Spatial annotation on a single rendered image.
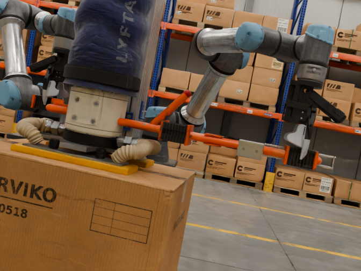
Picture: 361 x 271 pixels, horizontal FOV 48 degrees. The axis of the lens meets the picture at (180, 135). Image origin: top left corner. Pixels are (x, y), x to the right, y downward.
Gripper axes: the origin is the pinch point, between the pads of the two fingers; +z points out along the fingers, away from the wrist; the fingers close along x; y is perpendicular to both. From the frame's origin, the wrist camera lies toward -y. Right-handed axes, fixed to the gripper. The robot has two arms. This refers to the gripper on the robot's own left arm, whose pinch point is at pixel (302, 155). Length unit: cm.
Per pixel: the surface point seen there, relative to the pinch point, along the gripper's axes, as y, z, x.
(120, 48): 54, -19, 8
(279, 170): -61, 77, -733
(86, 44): 63, -18, 10
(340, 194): -192, 102, -748
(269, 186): -49, 112, -716
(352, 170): -239, 56, -881
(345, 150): -212, 14, -879
